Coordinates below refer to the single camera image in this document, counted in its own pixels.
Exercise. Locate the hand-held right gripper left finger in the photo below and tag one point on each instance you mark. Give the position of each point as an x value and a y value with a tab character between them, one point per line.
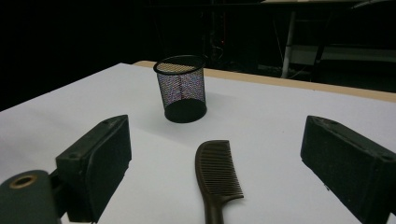
93	165

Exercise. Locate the white table sheet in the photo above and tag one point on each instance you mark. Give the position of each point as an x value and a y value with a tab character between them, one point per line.
264	118

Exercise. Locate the dark brown comb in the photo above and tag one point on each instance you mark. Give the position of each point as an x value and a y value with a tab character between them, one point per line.
214	174

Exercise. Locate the black mesh pen cup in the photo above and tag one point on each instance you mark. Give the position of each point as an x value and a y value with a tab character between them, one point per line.
183	93

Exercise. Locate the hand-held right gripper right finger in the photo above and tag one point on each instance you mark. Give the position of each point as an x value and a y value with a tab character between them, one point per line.
348	161

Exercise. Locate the desk with white leg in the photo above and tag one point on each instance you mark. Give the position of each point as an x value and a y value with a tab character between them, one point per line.
289	37

